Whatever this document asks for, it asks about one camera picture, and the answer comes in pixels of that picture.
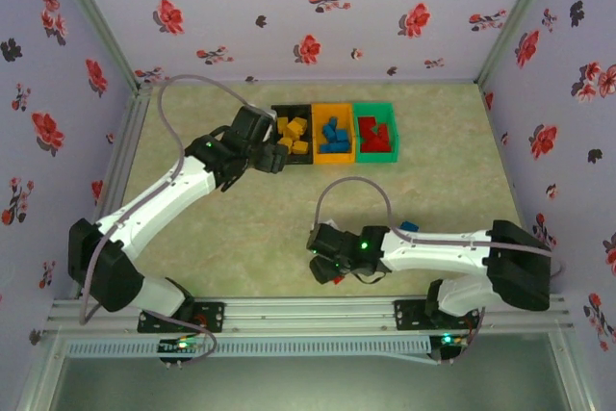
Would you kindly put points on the red lego brick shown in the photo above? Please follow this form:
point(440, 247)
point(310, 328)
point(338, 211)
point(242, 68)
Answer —
point(339, 280)
point(368, 123)
point(371, 134)
point(384, 131)
point(369, 144)
point(384, 146)

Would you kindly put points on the yellow lego brick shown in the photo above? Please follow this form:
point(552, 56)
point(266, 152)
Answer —
point(300, 122)
point(285, 142)
point(300, 147)
point(282, 123)
point(292, 132)

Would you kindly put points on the blue lego brick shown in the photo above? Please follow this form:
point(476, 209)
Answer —
point(331, 122)
point(329, 132)
point(409, 226)
point(342, 136)
point(340, 146)
point(325, 147)

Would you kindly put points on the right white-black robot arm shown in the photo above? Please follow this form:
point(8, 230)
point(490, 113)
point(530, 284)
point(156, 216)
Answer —
point(433, 252)

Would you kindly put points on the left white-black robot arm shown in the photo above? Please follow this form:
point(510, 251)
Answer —
point(159, 199)

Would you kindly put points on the black plastic bin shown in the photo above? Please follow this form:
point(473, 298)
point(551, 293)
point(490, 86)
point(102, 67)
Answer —
point(300, 160)

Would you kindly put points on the orange plastic bin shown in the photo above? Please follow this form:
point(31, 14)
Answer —
point(333, 158)

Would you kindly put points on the green plastic bin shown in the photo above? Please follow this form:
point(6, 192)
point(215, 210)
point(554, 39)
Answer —
point(376, 157)

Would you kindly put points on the right circuit board with LED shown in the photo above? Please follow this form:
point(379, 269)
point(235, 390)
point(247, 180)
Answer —
point(450, 340)

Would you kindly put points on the circuit board with led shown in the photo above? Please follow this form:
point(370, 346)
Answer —
point(450, 340)
point(180, 346)

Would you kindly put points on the left circuit board with LED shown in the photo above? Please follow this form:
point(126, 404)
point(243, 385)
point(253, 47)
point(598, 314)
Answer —
point(180, 346)

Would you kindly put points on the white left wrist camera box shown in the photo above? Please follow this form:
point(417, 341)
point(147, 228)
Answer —
point(269, 128)

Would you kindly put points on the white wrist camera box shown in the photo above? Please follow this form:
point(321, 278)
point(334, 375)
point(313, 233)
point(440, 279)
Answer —
point(269, 128)
point(329, 223)

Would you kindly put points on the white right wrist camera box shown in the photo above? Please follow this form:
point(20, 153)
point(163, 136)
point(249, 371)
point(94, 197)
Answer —
point(329, 223)

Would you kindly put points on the aluminium mounting rail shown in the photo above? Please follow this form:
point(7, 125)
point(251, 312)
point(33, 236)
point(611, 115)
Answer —
point(308, 315)

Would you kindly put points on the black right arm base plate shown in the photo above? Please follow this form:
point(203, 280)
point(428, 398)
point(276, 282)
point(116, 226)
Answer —
point(409, 315)

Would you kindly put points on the aluminium side rail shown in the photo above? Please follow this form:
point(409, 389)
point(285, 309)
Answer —
point(126, 136)

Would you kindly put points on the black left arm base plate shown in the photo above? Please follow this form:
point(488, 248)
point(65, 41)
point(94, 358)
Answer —
point(212, 317)

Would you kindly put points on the aluminium corner post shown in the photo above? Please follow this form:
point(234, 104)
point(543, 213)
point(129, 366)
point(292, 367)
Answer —
point(512, 21)
point(105, 26)

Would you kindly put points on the aluminium lower frame post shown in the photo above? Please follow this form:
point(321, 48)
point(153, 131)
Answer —
point(572, 372)
point(41, 372)

